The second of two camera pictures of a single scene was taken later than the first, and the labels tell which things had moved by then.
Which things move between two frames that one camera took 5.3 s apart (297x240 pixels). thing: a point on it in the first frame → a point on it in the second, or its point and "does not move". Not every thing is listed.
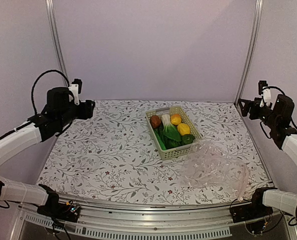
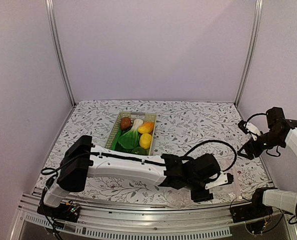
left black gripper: [87, 109] → [197, 197]
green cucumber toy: [160, 139] → [118, 131]
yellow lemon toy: [183, 129] → [145, 140]
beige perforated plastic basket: [180, 151] → [144, 117]
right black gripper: [255, 104] → [248, 146]
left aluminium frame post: [57, 37] does not move
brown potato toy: [155, 121] → [125, 123]
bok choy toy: [169, 130] → [130, 140]
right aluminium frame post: [251, 50] does not move
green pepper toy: [187, 139] → [139, 150]
